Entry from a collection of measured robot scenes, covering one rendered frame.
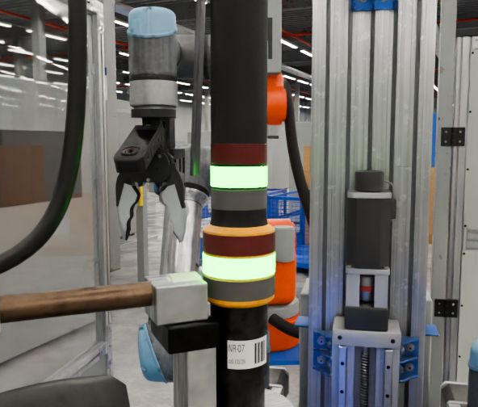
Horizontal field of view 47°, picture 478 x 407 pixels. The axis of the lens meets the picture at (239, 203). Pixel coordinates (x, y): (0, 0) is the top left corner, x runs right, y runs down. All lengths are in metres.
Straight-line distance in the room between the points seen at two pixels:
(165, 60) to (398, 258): 0.65
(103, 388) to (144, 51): 0.53
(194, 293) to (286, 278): 4.00
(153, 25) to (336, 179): 0.53
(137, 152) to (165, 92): 0.12
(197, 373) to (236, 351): 0.03
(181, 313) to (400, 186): 0.93
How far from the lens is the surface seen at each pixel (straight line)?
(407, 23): 1.23
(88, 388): 0.51
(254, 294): 0.32
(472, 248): 2.19
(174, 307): 0.31
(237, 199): 0.31
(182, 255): 1.20
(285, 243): 4.22
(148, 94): 0.87
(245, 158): 0.31
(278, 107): 4.35
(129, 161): 0.80
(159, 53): 0.88
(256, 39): 0.32
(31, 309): 0.31
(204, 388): 0.34
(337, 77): 1.21
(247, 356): 0.34
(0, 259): 0.30
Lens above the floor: 1.63
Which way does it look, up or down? 6 degrees down
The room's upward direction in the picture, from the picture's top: straight up
